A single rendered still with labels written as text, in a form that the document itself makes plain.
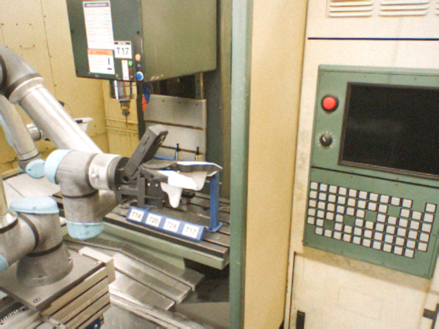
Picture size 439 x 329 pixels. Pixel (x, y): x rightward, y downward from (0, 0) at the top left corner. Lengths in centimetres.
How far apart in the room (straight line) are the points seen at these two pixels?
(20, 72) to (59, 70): 215
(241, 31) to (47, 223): 72
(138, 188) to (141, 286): 116
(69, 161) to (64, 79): 240
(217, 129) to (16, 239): 159
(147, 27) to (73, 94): 157
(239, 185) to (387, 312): 88
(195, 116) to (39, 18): 132
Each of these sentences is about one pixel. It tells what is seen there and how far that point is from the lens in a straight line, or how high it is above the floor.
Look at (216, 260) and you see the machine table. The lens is 174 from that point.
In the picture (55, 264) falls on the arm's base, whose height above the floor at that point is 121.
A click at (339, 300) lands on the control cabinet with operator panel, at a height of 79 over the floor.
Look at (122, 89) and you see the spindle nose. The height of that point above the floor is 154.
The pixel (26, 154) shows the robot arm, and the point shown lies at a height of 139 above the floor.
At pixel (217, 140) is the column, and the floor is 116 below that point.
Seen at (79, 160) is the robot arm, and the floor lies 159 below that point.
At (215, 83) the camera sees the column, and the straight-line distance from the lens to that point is 236.
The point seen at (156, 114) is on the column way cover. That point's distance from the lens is 260.
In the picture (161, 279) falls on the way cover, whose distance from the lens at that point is 188.
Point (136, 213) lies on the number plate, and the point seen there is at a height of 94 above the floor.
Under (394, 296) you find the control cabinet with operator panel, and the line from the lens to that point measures 165.
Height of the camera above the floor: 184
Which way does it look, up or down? 20 degrees down
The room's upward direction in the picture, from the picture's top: straight up
